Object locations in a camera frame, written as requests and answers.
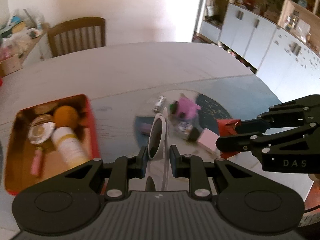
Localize red snack packet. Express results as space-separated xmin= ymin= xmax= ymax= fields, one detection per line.
xmin=217 ymin=119 xmax=241 ymax=159

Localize white sunglasses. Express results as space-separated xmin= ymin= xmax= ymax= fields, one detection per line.
xmin=147 ymin=107 xmax=169 ymax=191

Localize pink sticky note pad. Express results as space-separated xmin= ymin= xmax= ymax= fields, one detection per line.
xmin=197 ymin=128 xmax=220 ymax=154

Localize white cylindrical bottle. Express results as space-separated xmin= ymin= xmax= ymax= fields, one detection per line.
xmin=51 ymin=126 xmax=90 ymax=168

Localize orange fruit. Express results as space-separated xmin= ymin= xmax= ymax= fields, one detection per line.
xmin=53 ymin=106 xmax=79 ymax=129

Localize silver round compact mirror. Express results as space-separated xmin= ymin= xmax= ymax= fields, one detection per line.
xmin=28 ymin=114 xmax=55 ymax=145

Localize small colourful card box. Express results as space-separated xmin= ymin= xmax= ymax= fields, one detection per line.
xmin=173 ymin=121 xmax=203 ymax=142

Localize round decorated placemat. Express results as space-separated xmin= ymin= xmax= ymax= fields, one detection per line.
xmin=135 ymin=89 xmax=233 ymax=159

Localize purple plush toy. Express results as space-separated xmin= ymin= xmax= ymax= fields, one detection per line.
xmin=169 ymin=93 xmax=201 ymax=121

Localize silver nail clipper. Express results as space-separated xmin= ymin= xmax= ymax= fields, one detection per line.
xmin=152 ymin=95 xmax=167 ymax=113

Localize pink small tube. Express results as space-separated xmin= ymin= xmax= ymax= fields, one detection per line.
xmin=30 ymin=146 xmax=43 ymax=177

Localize wooden chair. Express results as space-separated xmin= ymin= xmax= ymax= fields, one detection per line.
xmin=47 ymin=17 xmax=106 ymax=57

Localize white sideboard cabinet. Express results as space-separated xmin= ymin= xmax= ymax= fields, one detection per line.
xmin=1 ymin=23 xmax=50 ymax=77

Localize plastic bag of items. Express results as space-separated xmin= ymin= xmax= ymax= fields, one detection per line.
xmin=1 ymin=9 xmax=44 ymax=61

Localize white wall cabinet unit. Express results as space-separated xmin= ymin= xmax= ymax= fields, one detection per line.
xmin=195 ymin=0 xmax=319 ymax=101

